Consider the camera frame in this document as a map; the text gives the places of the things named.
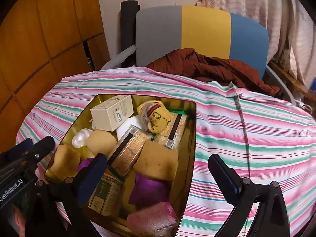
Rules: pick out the striped tablecloth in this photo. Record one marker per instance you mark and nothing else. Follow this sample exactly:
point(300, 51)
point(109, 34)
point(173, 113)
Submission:
point(246, 128)

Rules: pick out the grey yellow blue chair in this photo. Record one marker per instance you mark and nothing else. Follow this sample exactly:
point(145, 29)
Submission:
point(205, 27)

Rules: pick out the white block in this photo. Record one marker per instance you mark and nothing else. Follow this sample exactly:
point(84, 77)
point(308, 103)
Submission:
point(128, 128)

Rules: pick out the cracker packet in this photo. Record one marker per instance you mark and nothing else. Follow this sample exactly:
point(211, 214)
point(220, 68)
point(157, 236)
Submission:
point(127, 150)
point(174, 130)

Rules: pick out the person's left hand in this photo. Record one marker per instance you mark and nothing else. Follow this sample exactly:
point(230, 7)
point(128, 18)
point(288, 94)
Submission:
point(18, 223)

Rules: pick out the yellow sponge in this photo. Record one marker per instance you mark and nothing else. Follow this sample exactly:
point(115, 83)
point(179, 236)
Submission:
point(64, 160)
point(101, 142)
point(155, 160)

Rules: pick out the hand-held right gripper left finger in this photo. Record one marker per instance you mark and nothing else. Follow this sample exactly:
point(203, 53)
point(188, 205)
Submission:
point(92, 177)

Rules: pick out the patterned beige curtain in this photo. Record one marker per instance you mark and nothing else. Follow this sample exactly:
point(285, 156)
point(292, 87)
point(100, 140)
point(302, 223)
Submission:
point(259, 0)

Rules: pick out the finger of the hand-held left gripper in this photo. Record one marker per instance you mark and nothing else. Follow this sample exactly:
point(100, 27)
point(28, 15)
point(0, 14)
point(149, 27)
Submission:
point(21, 147)
point(40, 148)

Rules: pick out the white crinkled plastic ball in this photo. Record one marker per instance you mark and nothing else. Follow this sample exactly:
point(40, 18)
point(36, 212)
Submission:
point(81, 138)

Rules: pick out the pink hair roller pack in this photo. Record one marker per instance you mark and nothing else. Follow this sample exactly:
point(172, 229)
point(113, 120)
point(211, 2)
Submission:
point(153, 217)

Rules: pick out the green label box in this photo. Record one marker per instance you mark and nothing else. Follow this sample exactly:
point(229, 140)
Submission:
point(105, 195)

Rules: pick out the brown jacket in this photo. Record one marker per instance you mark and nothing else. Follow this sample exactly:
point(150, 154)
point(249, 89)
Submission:
point(209, 66)

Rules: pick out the yellow pouch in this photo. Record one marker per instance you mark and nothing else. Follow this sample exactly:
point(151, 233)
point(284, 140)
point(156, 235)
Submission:
point(158, 118)

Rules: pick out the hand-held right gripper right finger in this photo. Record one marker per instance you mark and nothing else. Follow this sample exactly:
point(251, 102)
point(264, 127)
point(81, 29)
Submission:
point(224, 177)

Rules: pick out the wooden cabinet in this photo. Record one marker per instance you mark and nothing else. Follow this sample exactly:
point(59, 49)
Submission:
point(37, 42)

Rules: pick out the black rolled mat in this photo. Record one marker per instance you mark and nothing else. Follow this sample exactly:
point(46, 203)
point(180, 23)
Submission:
point(128, 24)

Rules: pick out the gold tin box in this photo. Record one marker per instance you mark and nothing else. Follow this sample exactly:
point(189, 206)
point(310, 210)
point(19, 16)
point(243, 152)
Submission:
point(187, 138)

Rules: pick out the purple snack packet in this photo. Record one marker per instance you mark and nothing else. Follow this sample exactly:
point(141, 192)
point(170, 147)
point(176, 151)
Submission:
point(85, 165)
point(148, 188)

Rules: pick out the wooden shelf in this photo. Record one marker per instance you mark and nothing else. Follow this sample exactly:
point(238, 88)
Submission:
point(291, 79)

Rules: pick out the beige cardboard box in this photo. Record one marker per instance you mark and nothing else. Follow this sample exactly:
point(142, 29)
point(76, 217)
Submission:
point(111, 113)

